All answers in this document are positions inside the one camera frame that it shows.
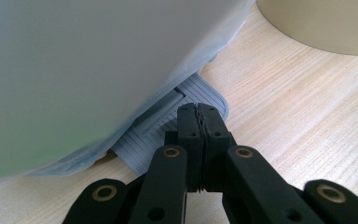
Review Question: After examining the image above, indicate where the grey ribbed tray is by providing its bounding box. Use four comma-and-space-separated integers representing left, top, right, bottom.
110, 51, 230, 177

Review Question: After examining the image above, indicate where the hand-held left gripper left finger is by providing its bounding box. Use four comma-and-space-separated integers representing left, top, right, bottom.
176, 103, 204, 193

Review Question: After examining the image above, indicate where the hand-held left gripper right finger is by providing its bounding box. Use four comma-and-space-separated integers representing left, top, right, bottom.
197, 103, 233, 193

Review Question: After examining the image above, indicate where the pale translucent plastic bag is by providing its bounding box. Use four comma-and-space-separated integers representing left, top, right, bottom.
0, 0, 257, 187

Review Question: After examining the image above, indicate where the beige round container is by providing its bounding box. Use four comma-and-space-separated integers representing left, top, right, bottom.
255, 0, 358, 57

